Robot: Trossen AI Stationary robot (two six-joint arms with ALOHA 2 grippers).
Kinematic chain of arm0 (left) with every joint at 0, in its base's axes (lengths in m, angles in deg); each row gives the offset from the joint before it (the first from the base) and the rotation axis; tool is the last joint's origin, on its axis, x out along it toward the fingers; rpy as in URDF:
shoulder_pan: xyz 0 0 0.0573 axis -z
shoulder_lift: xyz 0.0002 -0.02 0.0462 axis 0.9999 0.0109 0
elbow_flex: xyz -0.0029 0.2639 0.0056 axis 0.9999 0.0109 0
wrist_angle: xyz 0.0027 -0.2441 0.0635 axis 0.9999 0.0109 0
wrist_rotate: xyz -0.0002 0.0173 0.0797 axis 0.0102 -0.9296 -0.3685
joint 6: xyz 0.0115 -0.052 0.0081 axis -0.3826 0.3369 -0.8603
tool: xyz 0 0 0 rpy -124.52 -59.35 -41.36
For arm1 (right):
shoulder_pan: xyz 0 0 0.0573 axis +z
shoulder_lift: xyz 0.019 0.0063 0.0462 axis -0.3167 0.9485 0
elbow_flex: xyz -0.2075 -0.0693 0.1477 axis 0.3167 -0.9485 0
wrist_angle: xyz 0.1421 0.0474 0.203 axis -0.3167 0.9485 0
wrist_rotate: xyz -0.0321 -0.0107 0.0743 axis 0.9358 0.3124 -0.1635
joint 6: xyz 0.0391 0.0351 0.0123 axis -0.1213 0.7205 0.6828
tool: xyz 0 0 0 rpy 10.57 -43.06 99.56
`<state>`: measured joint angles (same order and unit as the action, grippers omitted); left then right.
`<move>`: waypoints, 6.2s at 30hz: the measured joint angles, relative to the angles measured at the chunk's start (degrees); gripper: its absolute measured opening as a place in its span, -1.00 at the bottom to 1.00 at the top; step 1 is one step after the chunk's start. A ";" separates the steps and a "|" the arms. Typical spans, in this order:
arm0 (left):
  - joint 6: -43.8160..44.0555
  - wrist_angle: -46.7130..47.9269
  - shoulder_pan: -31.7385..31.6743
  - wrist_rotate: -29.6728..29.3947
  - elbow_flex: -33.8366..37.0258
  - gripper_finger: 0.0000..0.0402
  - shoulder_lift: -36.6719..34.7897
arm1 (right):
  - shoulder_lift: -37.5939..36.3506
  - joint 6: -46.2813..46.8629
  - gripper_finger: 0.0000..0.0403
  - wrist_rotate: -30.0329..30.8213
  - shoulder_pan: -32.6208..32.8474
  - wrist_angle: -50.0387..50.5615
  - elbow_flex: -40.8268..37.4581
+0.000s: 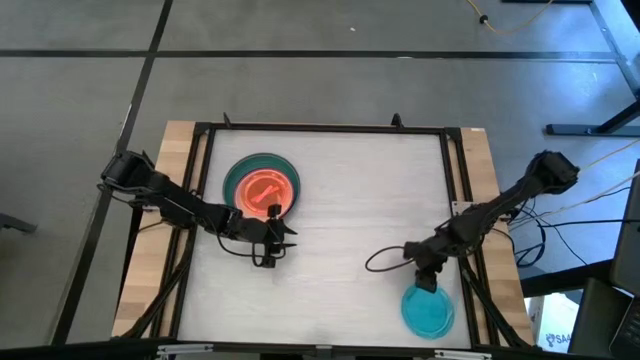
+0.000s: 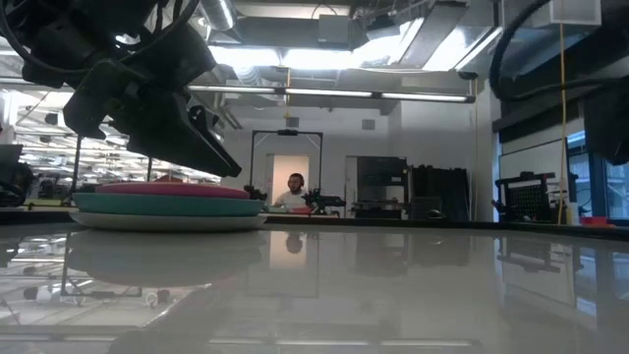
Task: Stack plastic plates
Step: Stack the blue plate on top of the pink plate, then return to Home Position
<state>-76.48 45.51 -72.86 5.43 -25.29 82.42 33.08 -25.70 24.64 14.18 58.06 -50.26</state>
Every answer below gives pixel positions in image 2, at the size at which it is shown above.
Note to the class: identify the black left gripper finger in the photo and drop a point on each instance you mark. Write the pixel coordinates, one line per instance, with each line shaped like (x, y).
(216, 147)
(167, 137)

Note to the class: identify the maroon red plastic plate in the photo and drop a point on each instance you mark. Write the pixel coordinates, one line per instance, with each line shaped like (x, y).
(172, 191)

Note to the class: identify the teal plastic plate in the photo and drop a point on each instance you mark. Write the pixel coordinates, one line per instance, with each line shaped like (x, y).
(167, 205)

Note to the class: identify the small black background robot arm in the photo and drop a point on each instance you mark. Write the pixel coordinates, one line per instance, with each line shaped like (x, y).
(255, 193)
(322, 200)

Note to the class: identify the red cover object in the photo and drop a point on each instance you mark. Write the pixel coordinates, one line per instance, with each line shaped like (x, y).
(169, 179)

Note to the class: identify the ceiling light strip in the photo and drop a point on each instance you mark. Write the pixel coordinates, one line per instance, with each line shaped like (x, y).
(236, 89)
(423, 97)
(328, 92)

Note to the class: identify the white plastic plate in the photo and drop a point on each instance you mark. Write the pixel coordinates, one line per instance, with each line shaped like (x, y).
(167, 222)

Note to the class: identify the person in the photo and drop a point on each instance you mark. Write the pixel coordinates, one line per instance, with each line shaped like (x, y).
(295, 184)

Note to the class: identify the grey monitor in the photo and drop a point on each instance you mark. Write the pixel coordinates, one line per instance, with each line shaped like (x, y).
(10, 155)

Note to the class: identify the grey ceiling unit box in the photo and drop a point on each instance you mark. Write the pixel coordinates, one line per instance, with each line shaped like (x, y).
(334, 29)

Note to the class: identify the black cabinet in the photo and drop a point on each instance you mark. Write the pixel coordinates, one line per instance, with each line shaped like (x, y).
(381, 177)

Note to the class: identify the black rounded object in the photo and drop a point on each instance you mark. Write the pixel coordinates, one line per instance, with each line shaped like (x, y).
(435, 214)

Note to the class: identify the black storage cases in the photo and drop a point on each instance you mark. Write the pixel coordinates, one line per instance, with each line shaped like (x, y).
(444, 184)

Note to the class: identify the black perforated cart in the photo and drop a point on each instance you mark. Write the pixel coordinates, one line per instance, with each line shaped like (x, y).
(528, 199)

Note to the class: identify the whiteboard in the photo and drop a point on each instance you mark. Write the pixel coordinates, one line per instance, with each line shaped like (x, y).
(533, 157)

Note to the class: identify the white bottle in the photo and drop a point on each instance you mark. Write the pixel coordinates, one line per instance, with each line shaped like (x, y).
(573, 214)

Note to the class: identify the red box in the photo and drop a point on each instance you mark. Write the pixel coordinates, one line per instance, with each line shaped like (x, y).
(595, 221)

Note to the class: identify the silver ventilation duct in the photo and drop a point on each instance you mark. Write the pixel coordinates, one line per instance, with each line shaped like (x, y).
(218, 12)

